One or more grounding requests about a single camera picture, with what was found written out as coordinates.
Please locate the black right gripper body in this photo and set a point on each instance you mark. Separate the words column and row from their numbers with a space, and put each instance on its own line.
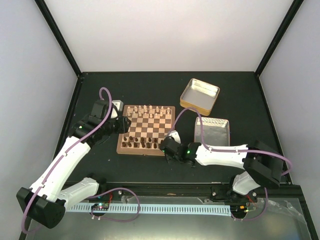
column 179, row 158

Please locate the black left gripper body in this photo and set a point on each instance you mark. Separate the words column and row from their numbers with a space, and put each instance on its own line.
column 122, row 128

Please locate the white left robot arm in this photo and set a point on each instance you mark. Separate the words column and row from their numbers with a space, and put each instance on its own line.
column 45, row 201

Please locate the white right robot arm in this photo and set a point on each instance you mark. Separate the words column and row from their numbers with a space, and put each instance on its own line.
column 261, row 168

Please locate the wooden chess board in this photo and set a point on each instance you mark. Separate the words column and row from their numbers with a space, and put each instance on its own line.
column 146, row 128

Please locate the left controller circuit board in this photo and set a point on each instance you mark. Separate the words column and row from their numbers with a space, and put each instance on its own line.
column 100, row 207

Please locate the white rook far left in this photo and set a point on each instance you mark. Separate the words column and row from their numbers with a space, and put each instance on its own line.
column 129, row 109

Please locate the white king piece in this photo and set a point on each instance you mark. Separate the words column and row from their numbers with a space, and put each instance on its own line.
column 145, row 109

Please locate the white queen piece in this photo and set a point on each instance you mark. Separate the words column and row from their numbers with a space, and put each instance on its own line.
column 151, row 109

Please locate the silver patterned tin lid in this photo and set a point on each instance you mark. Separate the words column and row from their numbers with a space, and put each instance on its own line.
column 216, row 131

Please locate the gold square tin box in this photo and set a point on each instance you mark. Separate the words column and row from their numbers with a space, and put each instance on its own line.
column 199, row 95

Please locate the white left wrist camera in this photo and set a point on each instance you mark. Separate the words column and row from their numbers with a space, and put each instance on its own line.
column 117, row 109

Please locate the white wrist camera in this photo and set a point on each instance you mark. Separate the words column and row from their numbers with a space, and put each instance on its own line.
column 175, row 135
column 117, row 109

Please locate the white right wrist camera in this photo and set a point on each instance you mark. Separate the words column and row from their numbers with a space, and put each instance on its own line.
column 175, row 135

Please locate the white slotted cable duct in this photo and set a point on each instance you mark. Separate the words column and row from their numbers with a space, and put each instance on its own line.
column 167, row 209

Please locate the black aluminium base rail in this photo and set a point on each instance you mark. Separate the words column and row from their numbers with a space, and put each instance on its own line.
column 217, row 192

